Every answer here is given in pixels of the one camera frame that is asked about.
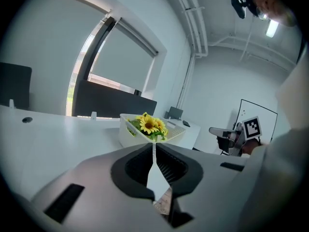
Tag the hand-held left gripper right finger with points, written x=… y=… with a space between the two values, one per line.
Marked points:
x=212 y=197

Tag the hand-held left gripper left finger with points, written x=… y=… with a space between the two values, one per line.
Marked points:
x=91 y=192

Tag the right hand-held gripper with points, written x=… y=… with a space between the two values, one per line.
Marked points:
x=251 y=129

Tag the cream perforated plastic basket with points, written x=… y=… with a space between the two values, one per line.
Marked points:
x=130 y=140

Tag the yellow sunflower bouquet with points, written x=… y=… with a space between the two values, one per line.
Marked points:
x=148 y=126

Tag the person's right forearm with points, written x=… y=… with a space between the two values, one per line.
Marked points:
x=285 y=120

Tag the white desk tabletop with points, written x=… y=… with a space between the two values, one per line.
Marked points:
x=60 y=141

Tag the person's right hand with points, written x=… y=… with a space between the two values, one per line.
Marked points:
x=252 y=146

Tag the black framed whiteboard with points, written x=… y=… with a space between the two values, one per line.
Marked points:
x=263 y=112

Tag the dark desk partition panel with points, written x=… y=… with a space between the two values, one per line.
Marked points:
x=111 y=100
x=175 y=112
x=14 y=83

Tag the ceiling tube light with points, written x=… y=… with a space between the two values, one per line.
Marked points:
x=272 y=28

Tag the grey roller blind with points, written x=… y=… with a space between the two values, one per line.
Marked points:
x=123 y=62

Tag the dark framed window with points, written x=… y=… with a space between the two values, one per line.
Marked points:
x=96 y=54

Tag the person's head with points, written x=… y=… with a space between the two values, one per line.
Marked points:
x=275 y=4

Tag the white partition bracket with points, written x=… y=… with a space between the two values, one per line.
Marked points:
x=11 y=104
x=93 y=115

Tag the white wall pipes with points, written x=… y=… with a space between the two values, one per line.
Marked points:
x=195 y=33

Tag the black head-worn camera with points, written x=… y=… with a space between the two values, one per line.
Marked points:
x=240 y=4

